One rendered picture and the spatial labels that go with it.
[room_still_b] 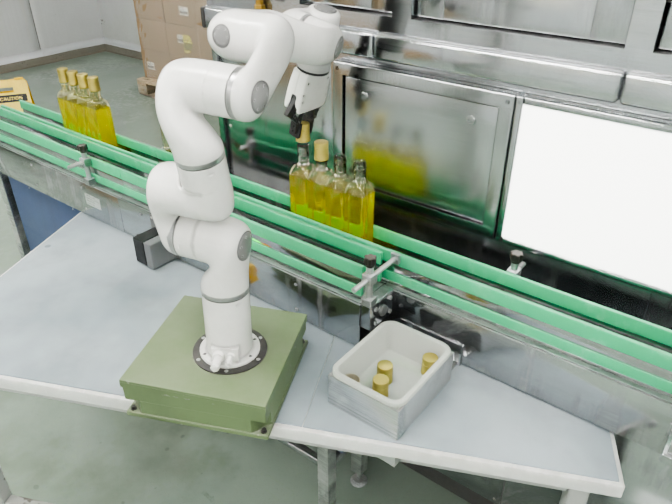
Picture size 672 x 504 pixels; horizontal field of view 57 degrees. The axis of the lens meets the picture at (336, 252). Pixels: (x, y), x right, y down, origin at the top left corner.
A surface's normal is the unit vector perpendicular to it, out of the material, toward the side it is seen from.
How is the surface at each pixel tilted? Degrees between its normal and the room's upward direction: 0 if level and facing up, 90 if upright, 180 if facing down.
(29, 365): 0
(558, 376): 90
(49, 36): 90
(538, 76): 90
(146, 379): 2
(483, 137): 90
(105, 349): 0
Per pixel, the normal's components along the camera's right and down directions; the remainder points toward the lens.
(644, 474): -0.61, 0.41
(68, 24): 0.79, 0.32
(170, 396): -0.22, 0.50
